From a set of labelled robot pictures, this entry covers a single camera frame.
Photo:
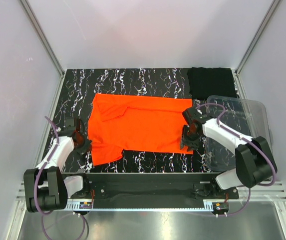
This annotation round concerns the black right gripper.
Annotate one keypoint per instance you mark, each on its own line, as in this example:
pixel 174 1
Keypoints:
pixel 193 145

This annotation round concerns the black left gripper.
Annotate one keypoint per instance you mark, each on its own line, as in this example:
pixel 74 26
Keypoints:
pixel 87 147

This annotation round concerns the orange t shirt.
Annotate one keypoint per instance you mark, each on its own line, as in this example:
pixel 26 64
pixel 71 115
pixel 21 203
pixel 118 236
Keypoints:
pixel 135 123

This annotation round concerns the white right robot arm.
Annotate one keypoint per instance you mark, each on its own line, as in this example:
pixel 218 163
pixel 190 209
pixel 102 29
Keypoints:
pixel 255 164

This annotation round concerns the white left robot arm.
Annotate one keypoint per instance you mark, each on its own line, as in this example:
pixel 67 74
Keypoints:
pixel 45 188

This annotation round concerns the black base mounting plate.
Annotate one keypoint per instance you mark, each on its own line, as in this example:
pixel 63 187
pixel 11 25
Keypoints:
pixel 156 187

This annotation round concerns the left orange connector block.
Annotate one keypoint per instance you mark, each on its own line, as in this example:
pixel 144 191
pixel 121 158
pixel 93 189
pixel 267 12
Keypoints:
pixel 85 205

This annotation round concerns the orange connector block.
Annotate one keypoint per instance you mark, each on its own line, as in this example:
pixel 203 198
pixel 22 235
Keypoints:
pixel 221 205
pixel 85 205

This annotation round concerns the folded black t shirt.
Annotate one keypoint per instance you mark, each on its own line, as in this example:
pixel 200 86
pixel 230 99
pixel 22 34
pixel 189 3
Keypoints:
pixel 205 82

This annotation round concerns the right orange connector block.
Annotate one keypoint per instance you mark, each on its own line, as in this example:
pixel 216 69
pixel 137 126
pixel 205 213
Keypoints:
pixel 221 205

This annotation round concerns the clear plastic bin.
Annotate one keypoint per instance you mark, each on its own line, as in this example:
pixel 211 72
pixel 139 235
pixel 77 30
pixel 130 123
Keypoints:
pixel 248 117

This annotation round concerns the slotted cable duct rail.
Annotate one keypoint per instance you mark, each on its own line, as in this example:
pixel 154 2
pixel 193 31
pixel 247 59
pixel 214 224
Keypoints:
pixel 197 206

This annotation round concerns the left aluminium frame post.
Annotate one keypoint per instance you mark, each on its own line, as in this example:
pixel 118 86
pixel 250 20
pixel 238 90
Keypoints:
pixel 41 35

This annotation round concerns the aluminium frame post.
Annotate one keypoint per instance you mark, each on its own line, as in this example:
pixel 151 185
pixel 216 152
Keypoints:
pixel 41 35
pixel 258 34

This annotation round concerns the right aluminium frame post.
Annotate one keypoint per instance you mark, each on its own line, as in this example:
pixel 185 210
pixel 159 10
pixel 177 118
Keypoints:
pixel 258 34

